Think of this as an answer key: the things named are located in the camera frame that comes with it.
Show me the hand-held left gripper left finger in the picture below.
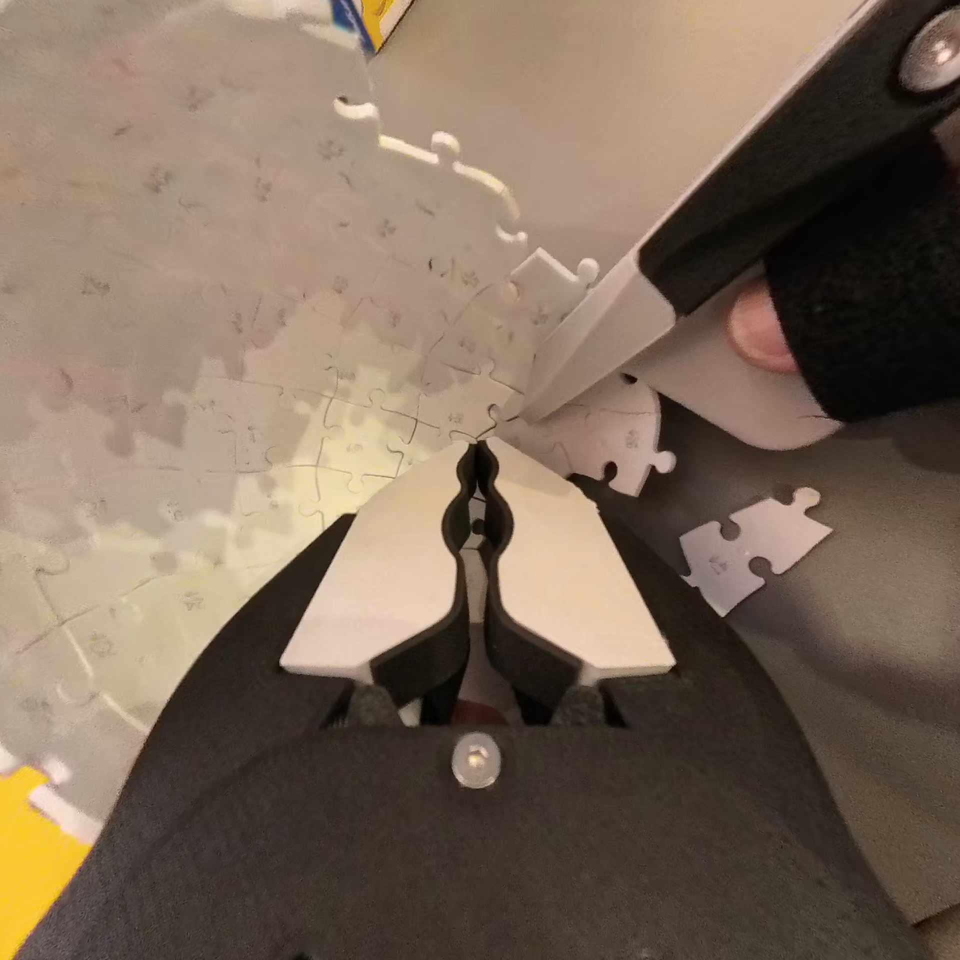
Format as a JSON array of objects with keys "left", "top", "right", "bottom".
[{"left": 279, "top": 442, "right": 481, "bottom": 726}]

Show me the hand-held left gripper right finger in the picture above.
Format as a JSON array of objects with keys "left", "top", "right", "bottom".
[{"left": 480, "top": 438, "right": 678, "bottom": 726}]

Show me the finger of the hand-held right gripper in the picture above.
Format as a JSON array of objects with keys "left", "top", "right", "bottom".
[{"left": 516, "top": 0, "right": 678, "bottom": 421}]

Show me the partly built puzzle ball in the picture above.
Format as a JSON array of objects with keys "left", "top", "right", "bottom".
[{"left": 0, "top": 0, "right": 601, "bottom": 845}]

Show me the joined white puzzle piece pair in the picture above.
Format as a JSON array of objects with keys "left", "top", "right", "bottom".
[{"left": 678, "top": 486, "right": 834, "bottom": 618}]

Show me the blue puzzle box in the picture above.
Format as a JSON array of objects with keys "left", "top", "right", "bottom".
[{"left": 330, "top": 0, "right": 412, "bottom": 55}]

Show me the person's right hand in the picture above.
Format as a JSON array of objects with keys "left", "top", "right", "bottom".
[{"left": 729, "top": 283, "right": 800, "bottom": 374}]

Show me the yellow plastic bin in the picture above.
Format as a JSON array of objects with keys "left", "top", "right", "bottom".
[{"left": 0, "top": 765, "right": 97, "bottom": 960}]

